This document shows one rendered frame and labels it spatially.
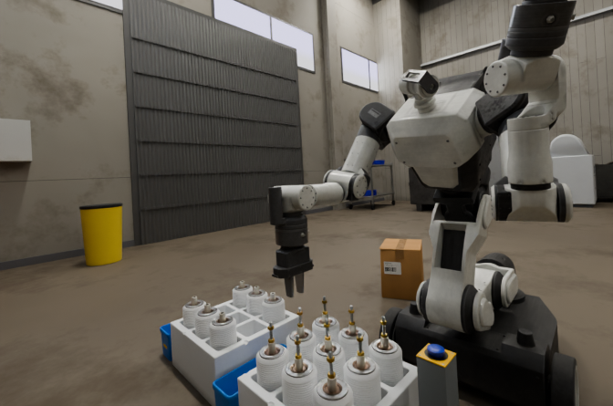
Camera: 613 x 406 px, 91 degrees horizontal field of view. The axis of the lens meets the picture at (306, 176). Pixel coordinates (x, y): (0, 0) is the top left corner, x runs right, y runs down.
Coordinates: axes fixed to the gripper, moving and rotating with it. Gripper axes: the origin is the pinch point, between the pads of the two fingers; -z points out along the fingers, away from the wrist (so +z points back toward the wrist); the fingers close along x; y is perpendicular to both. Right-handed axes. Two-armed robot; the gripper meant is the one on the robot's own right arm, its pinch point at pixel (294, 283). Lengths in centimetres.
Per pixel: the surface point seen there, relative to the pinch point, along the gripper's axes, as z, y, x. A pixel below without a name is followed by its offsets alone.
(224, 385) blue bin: -39, -31, 6
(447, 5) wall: 473, -241, -818
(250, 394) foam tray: -31.7, -12.5, 7.8
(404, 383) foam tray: -30.1, 18.5, -21.9
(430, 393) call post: -24.5, 28.6, -15.6
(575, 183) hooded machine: -10, 13, -628
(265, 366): -24.2, -9.5, 4.2
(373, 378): -23.7, 16.4, -10.5
